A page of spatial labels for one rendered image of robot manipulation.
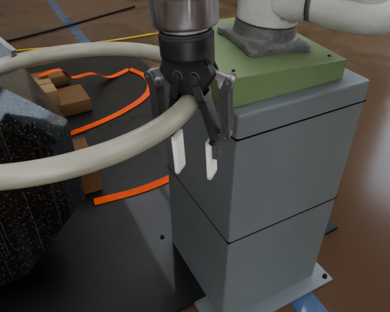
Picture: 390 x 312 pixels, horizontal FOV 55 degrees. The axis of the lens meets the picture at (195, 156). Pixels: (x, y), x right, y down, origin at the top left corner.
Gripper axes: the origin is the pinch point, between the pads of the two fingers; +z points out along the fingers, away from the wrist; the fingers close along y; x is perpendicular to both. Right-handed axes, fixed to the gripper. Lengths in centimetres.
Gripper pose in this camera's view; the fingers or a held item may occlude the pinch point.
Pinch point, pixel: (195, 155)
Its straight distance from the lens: 61.1
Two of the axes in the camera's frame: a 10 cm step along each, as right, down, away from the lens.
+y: -9.3, -1.5, 3.4
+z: 0.6, 8.4, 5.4
